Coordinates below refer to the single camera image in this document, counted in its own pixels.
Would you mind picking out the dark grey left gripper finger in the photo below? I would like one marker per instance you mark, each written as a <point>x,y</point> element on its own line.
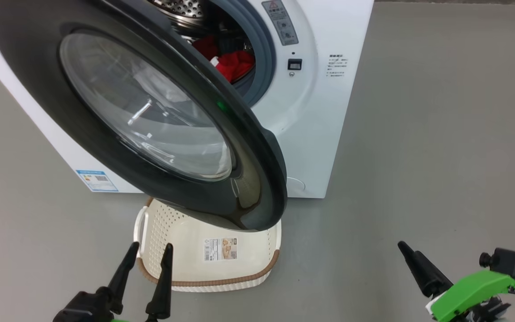
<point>163,286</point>
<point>123,273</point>

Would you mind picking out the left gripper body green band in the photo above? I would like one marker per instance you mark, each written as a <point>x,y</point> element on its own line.
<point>83,308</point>

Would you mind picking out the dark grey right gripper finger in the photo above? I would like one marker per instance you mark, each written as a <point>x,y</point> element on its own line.
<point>436,273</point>
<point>425,279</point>

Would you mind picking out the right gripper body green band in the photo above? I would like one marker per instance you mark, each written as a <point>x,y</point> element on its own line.
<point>467,293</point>

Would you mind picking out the dark round washing machine door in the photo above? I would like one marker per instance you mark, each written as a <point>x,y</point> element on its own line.
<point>38,67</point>

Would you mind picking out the red and white garment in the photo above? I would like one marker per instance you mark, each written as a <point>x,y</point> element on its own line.
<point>237,65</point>
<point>204,47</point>

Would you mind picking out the cream perforated laundry basket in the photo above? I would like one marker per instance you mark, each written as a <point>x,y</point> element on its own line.
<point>186,250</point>

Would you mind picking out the basket product label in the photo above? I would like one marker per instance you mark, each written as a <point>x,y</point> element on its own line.
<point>220,249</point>

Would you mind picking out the white washing machine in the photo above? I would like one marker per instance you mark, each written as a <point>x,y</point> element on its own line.
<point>329,134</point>

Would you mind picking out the blue energy label sticker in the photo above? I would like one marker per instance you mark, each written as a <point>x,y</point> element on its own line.
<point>96,181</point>

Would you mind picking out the grey warning sticker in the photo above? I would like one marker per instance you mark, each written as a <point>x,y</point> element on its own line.
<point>280,22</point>

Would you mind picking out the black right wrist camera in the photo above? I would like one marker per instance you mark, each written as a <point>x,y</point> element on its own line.
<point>508,261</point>

